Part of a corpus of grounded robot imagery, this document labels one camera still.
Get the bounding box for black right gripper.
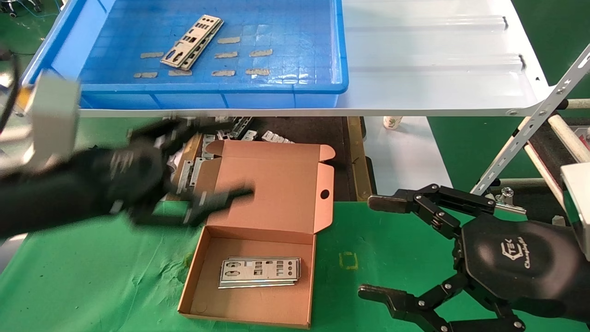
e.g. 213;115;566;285
358;184;582;332

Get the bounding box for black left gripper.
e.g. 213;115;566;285
90;118;255;226

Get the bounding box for open brown cardboard box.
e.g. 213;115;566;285
177;140;335;329

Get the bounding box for wood-framed black tray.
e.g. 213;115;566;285
165;116;378;202

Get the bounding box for blue plastic tray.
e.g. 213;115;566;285
21;0;348;109

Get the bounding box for silver binder clip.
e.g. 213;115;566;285
496;187;527;215

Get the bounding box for white slotted shelf strut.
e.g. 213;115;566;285
470;44;590;195

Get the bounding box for white metal shelf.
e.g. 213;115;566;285
78;0;554;117

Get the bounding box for black chair base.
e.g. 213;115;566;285
0;0;43;18

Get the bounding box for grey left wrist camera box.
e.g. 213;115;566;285
23;71;83;169

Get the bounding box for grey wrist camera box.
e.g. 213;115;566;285
560;162;590;261
23;71;83;169

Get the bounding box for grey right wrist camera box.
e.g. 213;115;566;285
560;162;590;261

